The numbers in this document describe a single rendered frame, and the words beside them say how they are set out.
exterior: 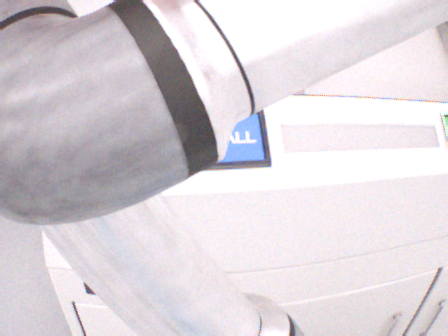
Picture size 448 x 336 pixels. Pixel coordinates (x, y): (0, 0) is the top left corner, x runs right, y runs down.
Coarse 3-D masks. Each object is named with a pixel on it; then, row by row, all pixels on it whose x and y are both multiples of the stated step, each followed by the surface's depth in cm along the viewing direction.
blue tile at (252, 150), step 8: (248, 120) 104; (256, 120) 104; (240, 128) 103; (248, 128) 103; (256, 128) 103; (232, 136) 103; (240, 136) 103; (248, 136) 103; (256, 136) 103; (232, 144) 102; (240, 144) 102; (248, 144) 102; (256, 144) 102; (232, 152) 102; (240, 152) 102; (248, 152) 102; (256, 152) 102; (224, 160) 101; (232, 160) 101; (240, 160) 101; (248, 160) 101
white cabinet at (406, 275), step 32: (384, 256) 115; (416, 256) 117; (64, 288) 115; (256, 288) 116; (288, 288) 117; (320, 288) 118; (352, 288) 120; (384, 288) 122; (416, 288) 125; (96, 320) 122; (320, 320) 126; (352, 320) 129; (384, 320) 132; (416, 320) 136
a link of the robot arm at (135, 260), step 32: (0, 0) 54; (32, 0) 53; (64, 0) 57; (64, 224) 65; (96, 224) 66; (128, 224) 68; (160, 224) 70; (64, 256) 70; (96, 256) 68; (128, 256) 68; (160, 256) 70; (192, 256) 73; (96, 288) 71; (128, 288) 70; (160, 288) 71; (192, 288) 73; (224, 288) 76; (128, 320) 74; (160, 320) 73; (192, 320) 74; (224, 320) 76; (256, 320) 80; (288, 320) 82
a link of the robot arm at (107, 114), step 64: (128, 0) 49; (192, 0) 49; (256, 0) 49; (320, 0) 49; (384, 0) 50; (0, 64) 48; (64, 64) 47; (128, 64) 46; (192, 64) 47; (256, 64) 49; (320, 64) 50; (0, 128) 47; (64, 128) 46; (128, 128) 47; (192, 128) 48; (0, 192) 49; (64, 192) 48; (128, 192) 49
